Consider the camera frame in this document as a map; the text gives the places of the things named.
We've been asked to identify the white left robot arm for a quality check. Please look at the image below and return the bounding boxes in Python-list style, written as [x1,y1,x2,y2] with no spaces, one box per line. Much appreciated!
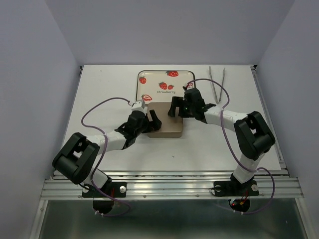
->
[52,97,162,196]

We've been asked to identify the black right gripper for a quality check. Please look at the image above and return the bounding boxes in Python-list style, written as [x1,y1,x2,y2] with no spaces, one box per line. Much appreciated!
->
[166,97,195,118]

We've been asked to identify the gold tin lid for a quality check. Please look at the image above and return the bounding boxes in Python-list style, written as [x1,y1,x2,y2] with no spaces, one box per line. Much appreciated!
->
[148,102,183,138]

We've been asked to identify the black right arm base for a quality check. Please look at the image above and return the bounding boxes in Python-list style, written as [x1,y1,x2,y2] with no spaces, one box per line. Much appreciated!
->
[211,180,259,197]

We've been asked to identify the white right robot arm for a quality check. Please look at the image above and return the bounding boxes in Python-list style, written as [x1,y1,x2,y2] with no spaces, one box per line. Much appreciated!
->
[167,88,276,194]

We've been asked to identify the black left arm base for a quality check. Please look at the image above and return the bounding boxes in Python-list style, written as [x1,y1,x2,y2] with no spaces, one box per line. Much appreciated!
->
[81,181,127,198]

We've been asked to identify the metal tongs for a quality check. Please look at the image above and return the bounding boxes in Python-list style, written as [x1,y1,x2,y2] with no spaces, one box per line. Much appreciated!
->
[208,66,226,104]

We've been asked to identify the strawberry print tray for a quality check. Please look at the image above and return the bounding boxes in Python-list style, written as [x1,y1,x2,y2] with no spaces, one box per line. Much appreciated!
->
[136,70,195,104]

